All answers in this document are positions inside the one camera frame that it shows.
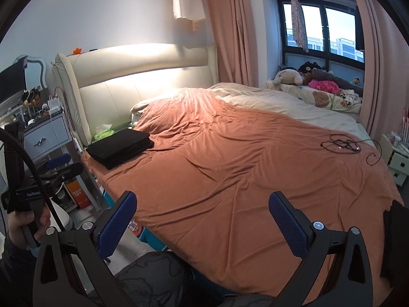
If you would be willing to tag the blue nightstand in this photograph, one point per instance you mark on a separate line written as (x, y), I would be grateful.
(48, 134)

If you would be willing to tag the black clothes pile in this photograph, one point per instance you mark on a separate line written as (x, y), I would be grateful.
(397, 239)

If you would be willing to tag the silver framed mirror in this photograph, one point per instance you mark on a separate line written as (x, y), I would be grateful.
(32, 70)

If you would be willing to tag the black framed window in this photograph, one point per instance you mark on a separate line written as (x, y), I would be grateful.
(322, 54)

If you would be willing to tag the person's left hand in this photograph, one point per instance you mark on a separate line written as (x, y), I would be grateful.
(16, 227)

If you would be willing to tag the black plush toy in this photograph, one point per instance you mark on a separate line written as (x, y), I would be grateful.
(306, 68)

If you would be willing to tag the floral hanging garment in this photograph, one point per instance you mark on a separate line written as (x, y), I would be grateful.
(298, 25)

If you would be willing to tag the pink curtain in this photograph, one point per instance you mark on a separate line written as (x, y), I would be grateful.
(230, 32)
(380, 54)

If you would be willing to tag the person's left forearm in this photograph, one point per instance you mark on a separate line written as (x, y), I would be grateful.
(16, 271)

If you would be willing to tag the cream padded headboard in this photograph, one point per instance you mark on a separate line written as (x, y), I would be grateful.
(127, 80)

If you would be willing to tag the brown blanket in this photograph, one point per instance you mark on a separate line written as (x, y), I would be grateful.
(239, 182)

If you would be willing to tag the grey plush toy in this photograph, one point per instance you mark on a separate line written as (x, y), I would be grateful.
(338, 80)

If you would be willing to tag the black monitor screen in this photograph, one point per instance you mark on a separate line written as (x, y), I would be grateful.
(11, 83)

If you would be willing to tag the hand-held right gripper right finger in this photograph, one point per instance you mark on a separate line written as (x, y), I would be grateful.
(287, 227)

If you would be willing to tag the white nightstand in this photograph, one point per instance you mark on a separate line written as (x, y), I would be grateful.
(396, 160)

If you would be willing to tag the brown plush toy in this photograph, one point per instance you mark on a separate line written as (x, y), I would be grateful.
(308, 78)

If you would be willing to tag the cream plush toy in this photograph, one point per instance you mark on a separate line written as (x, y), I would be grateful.
(287, 76)

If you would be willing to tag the white hanging garment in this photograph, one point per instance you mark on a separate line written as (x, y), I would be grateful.
(188, 0)

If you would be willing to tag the green tissue pack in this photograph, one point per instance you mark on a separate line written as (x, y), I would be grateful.
(104, 132)

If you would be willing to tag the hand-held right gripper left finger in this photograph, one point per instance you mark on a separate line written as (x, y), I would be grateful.
(116, 227)

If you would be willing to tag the orange box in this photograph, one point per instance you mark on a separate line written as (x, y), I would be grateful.
(78, 193)

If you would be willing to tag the person's leg in grey pants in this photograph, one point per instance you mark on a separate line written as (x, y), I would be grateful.
(150, 278)

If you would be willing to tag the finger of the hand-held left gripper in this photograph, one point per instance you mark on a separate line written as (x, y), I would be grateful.
(59, 160)
(65, 172)

